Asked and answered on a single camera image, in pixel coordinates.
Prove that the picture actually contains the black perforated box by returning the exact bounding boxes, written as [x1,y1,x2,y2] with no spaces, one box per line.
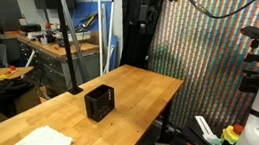
[84,84,115,122]

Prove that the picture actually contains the black vertical pole stand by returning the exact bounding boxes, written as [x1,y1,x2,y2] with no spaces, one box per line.
[56,0,82,95]

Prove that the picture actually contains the white angled pole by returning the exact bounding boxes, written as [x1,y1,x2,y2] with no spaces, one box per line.
[97,0,104,76]

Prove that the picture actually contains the wooden workbench with drawers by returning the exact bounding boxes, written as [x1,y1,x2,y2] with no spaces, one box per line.
[0,31,100,97]

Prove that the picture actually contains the yellow red emergency stop button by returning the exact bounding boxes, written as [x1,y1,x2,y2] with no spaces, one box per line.
[221,124,244,145]

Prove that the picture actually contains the black bag on box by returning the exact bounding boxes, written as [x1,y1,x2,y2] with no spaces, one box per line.
[0,79,34,118]

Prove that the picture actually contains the round wooden stool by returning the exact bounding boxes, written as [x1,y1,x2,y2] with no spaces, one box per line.
[0,66,33,81]

